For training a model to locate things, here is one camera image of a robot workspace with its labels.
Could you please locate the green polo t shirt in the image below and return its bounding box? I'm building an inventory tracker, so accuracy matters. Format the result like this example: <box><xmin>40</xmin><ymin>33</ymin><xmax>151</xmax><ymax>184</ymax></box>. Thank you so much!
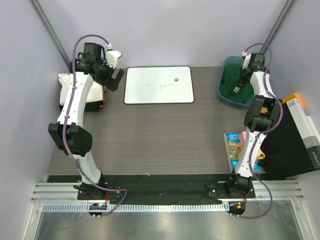
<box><xmin>219</xmin><ymin>64</ymin><xmax>254</xmax><ymax>104</ymax></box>

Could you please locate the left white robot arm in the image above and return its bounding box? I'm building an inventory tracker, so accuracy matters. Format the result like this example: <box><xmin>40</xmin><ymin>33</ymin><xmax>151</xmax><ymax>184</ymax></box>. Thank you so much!
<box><xmin>48</xmin><ymin>42</ymin><xmax>125</xmax><ymax>200</ymax></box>

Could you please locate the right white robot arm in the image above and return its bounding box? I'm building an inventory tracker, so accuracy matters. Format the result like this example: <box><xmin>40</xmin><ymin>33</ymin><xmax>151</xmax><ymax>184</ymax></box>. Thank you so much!
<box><xmin>225</xmin><ymin>51</ymin><xmax>283</xmax><ymax>198</ymax></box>

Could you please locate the teal plastic bin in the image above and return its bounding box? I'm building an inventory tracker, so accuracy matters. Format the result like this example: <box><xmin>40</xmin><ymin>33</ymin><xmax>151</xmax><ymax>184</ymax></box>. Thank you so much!
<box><xmin>217</xmin><ymin>56</ymin><xmax>254</xmax><ymax>109</ymax></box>

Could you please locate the white folded t shirt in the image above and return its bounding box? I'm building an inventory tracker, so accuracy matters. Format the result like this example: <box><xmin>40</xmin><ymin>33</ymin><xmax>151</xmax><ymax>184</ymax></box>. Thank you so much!
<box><xmin>58</xmin><ymin>73</ymin><xmax>104</xmax><ymax>106</ymax></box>

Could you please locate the white board mat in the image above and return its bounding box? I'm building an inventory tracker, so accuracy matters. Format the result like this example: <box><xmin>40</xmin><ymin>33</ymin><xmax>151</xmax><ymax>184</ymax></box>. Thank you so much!
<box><xmin>123</xmin><ymin>65</ymin><xmax>195</xmax><ymax>105</ymax></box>

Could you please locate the pink block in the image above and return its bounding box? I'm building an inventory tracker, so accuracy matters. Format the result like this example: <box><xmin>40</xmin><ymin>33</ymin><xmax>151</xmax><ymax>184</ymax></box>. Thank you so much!
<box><xmin>239</xmin><ymin>131</ymin><xmax>247</xmax><ymax>143</ymax></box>

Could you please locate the colourful picture book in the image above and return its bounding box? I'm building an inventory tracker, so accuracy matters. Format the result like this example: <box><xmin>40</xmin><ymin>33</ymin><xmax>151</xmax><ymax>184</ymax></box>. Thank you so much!
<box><xmin>223</xmin><ymin>132</ymin><xmax>245</xmax><ymax>171</ymax></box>

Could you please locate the yellow cup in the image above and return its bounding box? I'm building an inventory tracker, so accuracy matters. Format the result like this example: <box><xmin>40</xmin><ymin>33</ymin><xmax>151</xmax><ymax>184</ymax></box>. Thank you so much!
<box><xmin>256</xmin><ymin>149</ymin><xmax>266</xmax><ymax>161</ymax></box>

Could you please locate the black orange file box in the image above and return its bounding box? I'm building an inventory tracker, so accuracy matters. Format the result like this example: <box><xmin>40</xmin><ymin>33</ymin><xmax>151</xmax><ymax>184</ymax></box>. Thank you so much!
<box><xmin>261</xmin><ymin>93</ymin><xmax>320</xmax><ymax>180</ymax></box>

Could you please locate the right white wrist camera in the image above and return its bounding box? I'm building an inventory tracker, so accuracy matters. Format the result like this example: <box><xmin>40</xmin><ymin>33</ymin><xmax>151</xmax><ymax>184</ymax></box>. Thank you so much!
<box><xmin>241</xmin><ymin>51</ymin><xmax>251</xmax><ymax>69</ymax></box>

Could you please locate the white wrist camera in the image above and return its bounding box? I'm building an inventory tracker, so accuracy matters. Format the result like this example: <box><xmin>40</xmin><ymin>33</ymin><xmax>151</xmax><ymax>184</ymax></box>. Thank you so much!
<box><xmin>241</xmin><ymin>51</ymin><xmax>251</xmax><ymax>69</ymax></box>
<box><xmin>105</xmin><ymin>43</ymin><xmax>123</xmax><ymax>69</ymax></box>

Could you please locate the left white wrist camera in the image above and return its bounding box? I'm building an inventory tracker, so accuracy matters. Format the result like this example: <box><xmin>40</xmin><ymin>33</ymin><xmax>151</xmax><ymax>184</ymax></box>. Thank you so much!
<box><xmin>105</xmin><ymin>43</ymin><xmax>123</xmax><ymax>69</ymax></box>

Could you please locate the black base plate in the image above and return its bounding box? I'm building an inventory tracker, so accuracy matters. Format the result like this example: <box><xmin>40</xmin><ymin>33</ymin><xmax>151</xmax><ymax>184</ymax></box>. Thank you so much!
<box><xmin>47</xmin><ymin>174</ymin><xmax>256</xmax><ymax>204</ymax></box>

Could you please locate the aluminium rail frame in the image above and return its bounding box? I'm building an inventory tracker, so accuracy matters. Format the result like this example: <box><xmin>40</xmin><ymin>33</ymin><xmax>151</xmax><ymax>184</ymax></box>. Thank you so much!
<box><xmin>24</xmin><ymin>174</ymin><xmax>317</xmax><ymax>240</ymax></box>

